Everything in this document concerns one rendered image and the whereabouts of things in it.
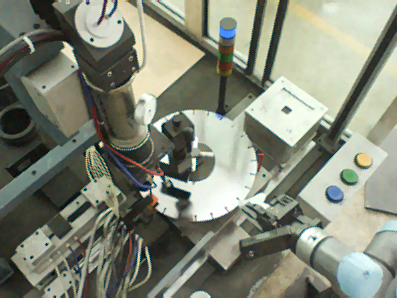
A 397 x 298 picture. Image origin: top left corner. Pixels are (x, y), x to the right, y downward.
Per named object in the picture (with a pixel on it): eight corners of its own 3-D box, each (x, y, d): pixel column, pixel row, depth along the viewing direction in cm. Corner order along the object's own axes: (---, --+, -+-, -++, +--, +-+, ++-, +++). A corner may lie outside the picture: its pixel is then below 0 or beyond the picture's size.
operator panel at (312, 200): (340, 154, 133) (356, 130, 120) (369, 175, 130) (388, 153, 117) (287, 213, 124) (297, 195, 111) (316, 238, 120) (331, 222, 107)
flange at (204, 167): (168, 150, 111) (167, 146, 109) (206, 138, 113) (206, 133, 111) (181, 186, 106) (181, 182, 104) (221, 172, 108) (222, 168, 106)
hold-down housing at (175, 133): (184, 151, 97) (180, 102, 80) (196, 165, 96) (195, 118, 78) (165, 164, 96) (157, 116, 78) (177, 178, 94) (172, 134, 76)
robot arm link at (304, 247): (313, 276, 81) (305, 250, 77) (297, 264, 85) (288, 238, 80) (339, 253, 83) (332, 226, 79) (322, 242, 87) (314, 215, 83)
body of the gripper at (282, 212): (287, 214, 97) (327, 239, 87) (261, 236, 94) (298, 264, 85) (280, 190, 93) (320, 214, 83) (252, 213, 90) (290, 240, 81)
